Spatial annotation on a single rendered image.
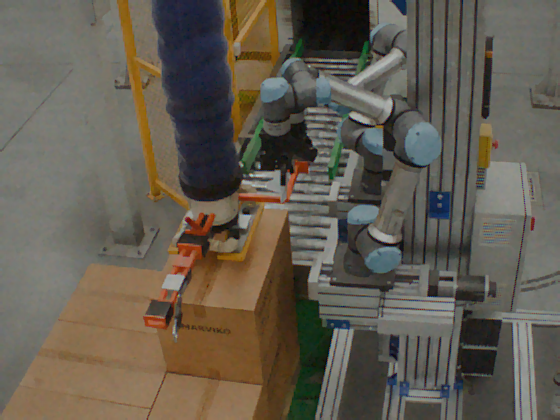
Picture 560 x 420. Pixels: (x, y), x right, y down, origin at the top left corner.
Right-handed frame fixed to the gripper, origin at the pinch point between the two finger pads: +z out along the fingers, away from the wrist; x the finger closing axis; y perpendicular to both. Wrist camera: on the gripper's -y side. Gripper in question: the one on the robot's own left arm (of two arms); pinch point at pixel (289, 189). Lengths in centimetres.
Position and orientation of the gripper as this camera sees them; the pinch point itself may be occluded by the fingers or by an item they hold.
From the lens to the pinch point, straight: 231.2
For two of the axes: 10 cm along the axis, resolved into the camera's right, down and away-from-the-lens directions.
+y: -9.8, -0.6, 2.0
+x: -1.9, 5.8, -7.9
